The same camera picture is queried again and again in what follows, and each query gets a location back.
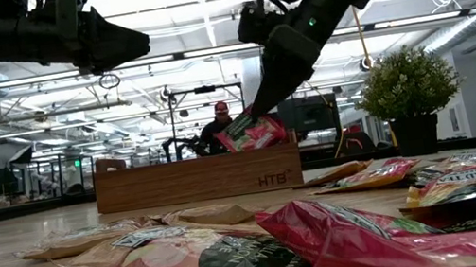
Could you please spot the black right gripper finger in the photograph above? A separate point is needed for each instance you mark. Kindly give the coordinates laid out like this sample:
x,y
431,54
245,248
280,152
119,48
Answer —
x,y
262,69
287,78

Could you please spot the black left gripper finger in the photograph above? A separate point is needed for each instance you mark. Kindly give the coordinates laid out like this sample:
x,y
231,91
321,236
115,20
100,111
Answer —
x,y
101,70
113,38

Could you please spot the red tea packet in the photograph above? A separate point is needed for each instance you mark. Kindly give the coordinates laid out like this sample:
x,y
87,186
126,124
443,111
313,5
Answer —
x,y
357,249
369,177
252,133

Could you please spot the black background robot arm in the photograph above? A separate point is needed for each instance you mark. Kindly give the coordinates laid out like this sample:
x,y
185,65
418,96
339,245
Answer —
x,y
173,145

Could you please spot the wooden tea organizer box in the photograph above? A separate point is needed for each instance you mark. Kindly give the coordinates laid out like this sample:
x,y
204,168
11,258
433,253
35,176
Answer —
x,y
197,178

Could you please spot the black monitor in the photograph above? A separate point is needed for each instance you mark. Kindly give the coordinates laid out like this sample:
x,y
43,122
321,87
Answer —
x,y
311,114

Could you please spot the person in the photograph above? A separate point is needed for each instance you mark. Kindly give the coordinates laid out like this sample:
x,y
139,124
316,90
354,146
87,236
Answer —
x,y
214,132

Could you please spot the green plant in black pot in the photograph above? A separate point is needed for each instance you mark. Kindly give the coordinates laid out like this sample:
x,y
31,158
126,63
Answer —
x,y
408,87

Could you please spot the black camera stand frame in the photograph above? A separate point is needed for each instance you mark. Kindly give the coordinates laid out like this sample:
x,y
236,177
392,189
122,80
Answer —
x,y
204,89

